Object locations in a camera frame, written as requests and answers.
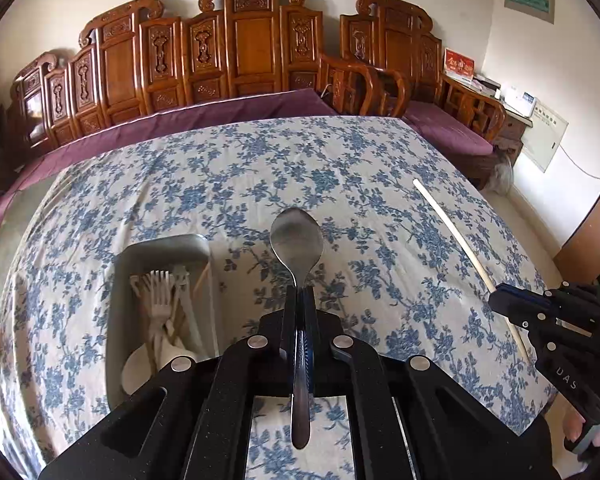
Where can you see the blue floral tablecloth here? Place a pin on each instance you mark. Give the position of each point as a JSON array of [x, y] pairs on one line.
[[330, 160]]

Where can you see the person's right hand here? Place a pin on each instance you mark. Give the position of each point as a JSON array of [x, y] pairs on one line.
[[572, 427]]

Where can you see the white electrical panel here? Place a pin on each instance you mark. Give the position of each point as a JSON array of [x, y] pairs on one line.
[[545, 137]]

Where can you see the brown wooden chopstick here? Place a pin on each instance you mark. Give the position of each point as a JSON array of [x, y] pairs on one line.
[[202, 280]]

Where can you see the long purple seat cushion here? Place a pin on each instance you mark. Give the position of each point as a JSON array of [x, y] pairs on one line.
[[180, 120]]

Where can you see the metal tray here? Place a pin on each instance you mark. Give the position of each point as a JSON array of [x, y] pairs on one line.
[[125, 310]]

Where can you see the carved wooden armchair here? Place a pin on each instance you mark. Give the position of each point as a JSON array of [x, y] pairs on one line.
[[400, 40]]

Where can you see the metal spoon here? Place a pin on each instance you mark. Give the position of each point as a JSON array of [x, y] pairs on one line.
[[296, 240]]

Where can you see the white plastic fork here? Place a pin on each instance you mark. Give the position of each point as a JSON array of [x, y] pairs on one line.
[[159, 300]]

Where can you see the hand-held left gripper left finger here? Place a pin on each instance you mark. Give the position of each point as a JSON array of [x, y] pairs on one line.
[[290, 315]]

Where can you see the wooden side table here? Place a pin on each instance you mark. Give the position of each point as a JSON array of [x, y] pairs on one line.
[[510, 127]]

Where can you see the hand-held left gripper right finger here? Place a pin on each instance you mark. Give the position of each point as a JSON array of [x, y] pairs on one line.
[[310, 312]]

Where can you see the white desk device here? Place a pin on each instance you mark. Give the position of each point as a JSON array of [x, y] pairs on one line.
[[520, 100]]

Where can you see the green wall plate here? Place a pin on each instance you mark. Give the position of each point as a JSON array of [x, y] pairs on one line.
[[529, 1]]

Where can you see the carved wooden bench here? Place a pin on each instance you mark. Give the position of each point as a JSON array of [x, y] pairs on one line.
[[250, 45]]

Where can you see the red box on side table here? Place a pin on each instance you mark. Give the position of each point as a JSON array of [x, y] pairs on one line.
[[459, 66]]

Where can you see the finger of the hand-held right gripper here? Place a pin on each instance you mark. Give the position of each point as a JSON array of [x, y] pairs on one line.
[[520, 291], [512, 312]]

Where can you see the square purple seat cushion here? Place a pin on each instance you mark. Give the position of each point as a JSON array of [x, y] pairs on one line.
[[445, 127]]

